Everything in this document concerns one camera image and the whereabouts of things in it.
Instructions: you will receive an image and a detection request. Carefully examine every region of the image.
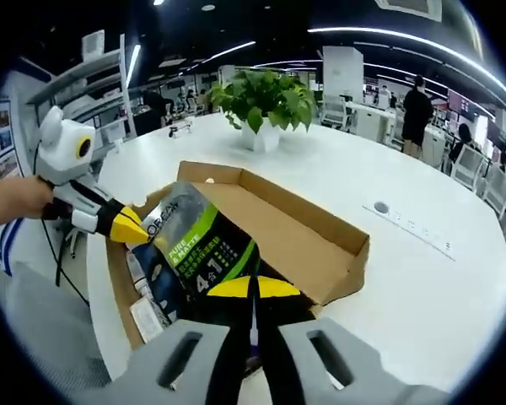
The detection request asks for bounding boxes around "white cabinet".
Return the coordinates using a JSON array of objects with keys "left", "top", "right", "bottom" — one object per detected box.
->
[{"left": 349, "top": 103, "right": 400, "bottom": 147}]

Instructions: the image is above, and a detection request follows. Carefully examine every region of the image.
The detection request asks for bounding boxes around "white ceiling air conditioner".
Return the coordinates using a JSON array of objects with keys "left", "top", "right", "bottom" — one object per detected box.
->
[{"left": 374, "top": 0, "right": 443, "bottom": 22}]

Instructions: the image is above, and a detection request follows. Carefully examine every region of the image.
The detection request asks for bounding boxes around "grey metal shelf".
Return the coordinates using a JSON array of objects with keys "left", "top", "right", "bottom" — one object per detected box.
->
[{"left": 27, "top": 35, "right": 141, "bottom": 141}]

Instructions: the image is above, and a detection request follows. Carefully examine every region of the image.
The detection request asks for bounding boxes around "small black white device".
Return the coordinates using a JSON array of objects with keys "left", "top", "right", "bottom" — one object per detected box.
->
[{"left": 166, "top": 120, "right": 195, "bottom": 139}]

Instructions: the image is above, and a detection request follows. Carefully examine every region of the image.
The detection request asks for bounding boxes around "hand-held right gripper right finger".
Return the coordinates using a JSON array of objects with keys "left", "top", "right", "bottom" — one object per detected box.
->
[{"left": 252, "top": 274, "right": 452, "bottom": 405}]

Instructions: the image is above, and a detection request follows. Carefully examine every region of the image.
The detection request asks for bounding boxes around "wall monitor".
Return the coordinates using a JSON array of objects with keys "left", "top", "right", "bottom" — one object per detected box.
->
[{"left": 446, "top": 88, "right": 477, "bottom": 120}]

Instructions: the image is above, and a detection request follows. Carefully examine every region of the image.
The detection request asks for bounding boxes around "green potted plant white pot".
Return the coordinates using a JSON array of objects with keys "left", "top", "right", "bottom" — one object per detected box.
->
[{"left": 208, "top": 69, "right": 320, "bottom": 154}]

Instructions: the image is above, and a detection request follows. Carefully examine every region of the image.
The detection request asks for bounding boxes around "white office chair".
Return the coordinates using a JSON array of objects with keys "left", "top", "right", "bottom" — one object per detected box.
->
[
  {"left": 450, "top": 145, "right": 488, "bottom": 183},
  {"left": 482, "top": 166, "right": 506, "bottom": 221},
  {"left": 320, "top": 99, "right": 352, "bottom": 128}
]

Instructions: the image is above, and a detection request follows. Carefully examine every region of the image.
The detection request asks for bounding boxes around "white table cable cover strip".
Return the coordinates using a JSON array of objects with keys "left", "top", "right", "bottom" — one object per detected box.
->
[{"left": 362, "top": 201, "right": 457, "bottom": 262}]

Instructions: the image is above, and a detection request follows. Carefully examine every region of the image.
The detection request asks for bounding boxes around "black green soft pouch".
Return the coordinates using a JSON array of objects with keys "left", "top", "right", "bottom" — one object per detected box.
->
[{"left": 128, "top": 181, "right": 262, "bottom": 326}]

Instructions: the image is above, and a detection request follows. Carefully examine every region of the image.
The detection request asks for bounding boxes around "brown cardboard shoe box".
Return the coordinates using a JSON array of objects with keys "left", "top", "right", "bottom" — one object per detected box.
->
[{"left": 105, "top": 159, "right": 371, "bottom": 351}]

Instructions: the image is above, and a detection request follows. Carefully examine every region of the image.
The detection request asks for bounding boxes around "blue framed wall poster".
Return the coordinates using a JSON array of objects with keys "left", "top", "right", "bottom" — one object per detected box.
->
[{"left": 0, "top": 96, "right": 24, "bottom": 183}]

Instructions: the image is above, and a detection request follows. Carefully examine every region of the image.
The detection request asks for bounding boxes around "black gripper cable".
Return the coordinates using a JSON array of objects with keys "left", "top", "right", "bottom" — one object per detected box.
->
[{"left": 32, "top": 138, "right": 90, "bottom": 307}]

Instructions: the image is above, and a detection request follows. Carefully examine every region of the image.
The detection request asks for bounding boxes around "white box on shelf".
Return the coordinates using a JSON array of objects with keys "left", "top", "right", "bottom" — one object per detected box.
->
[{"left": 82, "top": 33, "right": 106, "bottom": 57}]

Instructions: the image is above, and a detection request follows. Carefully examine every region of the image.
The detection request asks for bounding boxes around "long curved ceiling light strip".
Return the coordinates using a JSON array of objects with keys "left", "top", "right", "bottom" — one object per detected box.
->
[{"left": 307, "top": 27, "right": 506, "bottom": 102}]

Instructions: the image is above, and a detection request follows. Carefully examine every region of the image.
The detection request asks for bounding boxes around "grey mesh office chair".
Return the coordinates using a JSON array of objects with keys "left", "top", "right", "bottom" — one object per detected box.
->
[{"left": 8, "top": 261, "right": 111, "bottom": 405}]

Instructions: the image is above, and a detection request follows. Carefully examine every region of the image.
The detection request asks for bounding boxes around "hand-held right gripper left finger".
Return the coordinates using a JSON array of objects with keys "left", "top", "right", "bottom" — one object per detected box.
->
[{"left": 73, "top": 276, "right": 257, "bottom": 405}]

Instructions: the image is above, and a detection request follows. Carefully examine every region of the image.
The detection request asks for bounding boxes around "person's left hand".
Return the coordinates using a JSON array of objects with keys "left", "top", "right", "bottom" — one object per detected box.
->
[{"left": 0, "top": 175, "right": 54, "bottom": 223}]

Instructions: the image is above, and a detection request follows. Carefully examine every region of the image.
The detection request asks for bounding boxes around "white tube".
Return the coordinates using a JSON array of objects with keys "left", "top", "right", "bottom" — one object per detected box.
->
[{"left": 126, "top": 248, "right": 153, "bottom": 299}]

